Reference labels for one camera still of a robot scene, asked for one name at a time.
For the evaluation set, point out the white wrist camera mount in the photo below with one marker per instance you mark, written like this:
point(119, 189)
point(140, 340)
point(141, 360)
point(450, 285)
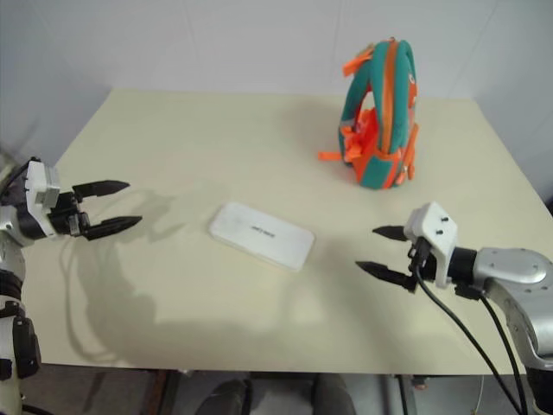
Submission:
point(38, 181)
point(432, 225)

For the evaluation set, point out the teal and orange backpack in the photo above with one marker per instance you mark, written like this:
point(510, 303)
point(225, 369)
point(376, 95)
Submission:
point(391, 108)

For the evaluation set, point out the white rectangular case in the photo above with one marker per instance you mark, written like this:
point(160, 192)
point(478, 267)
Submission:
point(259, 234)

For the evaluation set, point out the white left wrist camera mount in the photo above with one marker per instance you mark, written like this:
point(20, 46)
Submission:
point(38, 181)

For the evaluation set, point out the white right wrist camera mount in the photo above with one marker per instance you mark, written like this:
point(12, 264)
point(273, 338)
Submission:
point(432, 225)

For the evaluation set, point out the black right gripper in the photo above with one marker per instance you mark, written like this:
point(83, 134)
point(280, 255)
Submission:
point(422, 257)

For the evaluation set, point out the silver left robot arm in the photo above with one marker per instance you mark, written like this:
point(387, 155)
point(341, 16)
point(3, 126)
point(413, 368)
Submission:
point(9, 225)

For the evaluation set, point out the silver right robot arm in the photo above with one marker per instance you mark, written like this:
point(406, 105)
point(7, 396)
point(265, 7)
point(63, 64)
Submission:
point(514, 268)

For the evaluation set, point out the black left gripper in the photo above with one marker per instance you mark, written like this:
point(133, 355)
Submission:
point(69, 220)

